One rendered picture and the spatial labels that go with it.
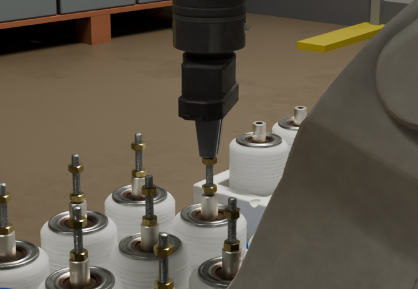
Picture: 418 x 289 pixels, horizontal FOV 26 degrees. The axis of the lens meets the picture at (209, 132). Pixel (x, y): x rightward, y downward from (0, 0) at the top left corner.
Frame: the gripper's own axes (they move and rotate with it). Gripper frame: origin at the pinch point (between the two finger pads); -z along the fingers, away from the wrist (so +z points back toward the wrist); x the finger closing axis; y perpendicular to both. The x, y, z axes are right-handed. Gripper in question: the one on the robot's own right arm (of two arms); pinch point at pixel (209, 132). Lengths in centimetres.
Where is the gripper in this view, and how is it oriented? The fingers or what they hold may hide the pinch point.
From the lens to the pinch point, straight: 113.0
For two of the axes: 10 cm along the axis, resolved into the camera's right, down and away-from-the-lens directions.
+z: 0.0, -9.6, -2.9
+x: -2.4, 2.9, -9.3
